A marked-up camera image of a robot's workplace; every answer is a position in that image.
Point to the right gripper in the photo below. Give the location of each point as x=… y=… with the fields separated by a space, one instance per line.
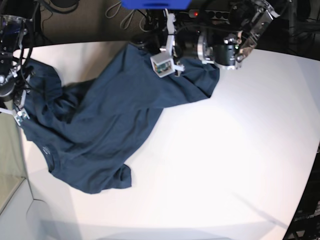
x=18 y=111

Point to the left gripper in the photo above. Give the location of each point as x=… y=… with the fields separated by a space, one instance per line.
x=163 y=63

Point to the dark blue t-shirt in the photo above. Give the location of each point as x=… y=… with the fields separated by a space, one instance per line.
x=87 y=130

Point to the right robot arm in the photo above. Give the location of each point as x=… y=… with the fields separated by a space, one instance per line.
x=16 y=46

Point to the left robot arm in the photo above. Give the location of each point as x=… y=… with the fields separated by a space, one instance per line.
x=225 y=44

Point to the blue box at top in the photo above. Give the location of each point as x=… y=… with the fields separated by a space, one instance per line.
x=156 y=4

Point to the black power strip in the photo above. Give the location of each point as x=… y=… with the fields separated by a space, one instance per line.
x=213 y=14

